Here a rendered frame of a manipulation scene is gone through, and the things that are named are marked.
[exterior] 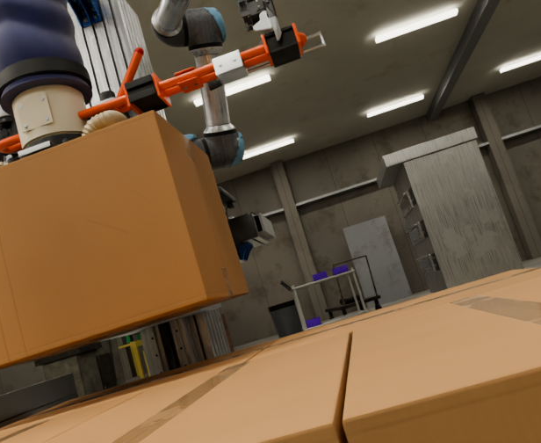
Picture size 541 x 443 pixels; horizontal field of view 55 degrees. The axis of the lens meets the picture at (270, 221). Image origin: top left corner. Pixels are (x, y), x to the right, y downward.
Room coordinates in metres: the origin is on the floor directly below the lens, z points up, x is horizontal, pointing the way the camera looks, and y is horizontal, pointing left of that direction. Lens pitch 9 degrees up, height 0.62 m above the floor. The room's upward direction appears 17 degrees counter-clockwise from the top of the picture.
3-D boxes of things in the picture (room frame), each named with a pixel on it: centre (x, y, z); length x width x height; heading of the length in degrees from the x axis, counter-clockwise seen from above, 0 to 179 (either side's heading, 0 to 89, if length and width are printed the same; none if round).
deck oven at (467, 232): (7.73, -2.45, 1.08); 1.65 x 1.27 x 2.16; 174
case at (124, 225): (1.23, 0.43, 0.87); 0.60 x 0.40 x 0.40; 83
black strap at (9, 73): (1.23, 0.45, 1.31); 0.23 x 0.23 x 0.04
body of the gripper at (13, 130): (1.51, 0.69, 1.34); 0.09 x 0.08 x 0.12; 84
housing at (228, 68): (1.18, -0.01, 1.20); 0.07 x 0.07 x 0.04; 84
